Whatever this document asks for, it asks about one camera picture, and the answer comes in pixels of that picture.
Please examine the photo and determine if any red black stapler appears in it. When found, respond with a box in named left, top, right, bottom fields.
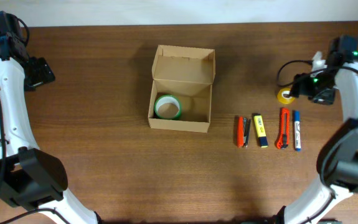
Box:
left=237, top=116, right=251, bottom=147

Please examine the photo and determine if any yellow highlighter marker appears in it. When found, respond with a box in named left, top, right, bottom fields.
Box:
left=253, top=113, right=268, bottom=148

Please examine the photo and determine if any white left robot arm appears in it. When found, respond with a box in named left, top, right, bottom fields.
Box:
left=0, top=11, right=101, bottom=223

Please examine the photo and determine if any brown cardboard box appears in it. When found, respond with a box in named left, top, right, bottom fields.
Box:
left=148, top=45, right=215, bottom=133

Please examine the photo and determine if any green tape roll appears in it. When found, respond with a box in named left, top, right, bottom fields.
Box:
left=154, top=95, right=182, bottom=119

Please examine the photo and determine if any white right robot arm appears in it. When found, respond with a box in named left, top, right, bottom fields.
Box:
left=274, top=35, right=358, bottom=223

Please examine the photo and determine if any small yellow tape roll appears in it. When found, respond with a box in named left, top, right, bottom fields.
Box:
left=276, top=88, right=295, bottom=105

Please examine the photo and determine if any blue white marker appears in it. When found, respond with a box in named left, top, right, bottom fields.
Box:
left=293, top=110, right=301, bottom=152

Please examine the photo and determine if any orange utility knife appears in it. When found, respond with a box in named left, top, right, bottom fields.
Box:
left=275, top=108, right=290, bottom=149

